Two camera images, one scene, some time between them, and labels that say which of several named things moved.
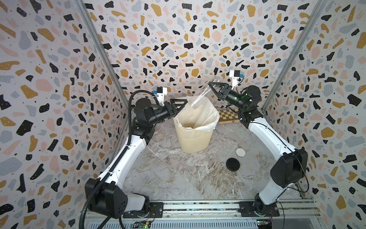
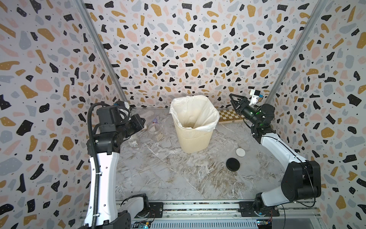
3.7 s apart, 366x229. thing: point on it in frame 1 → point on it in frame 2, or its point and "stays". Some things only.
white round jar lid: x=240 y=151 stays
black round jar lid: x=232 y=164 stays
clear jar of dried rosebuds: x=159 y=137 stays
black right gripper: x=227 y=92 → x=240 y=108
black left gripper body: x=165 y=113 → x=134 y=125
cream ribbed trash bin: x=193 y=140 stays
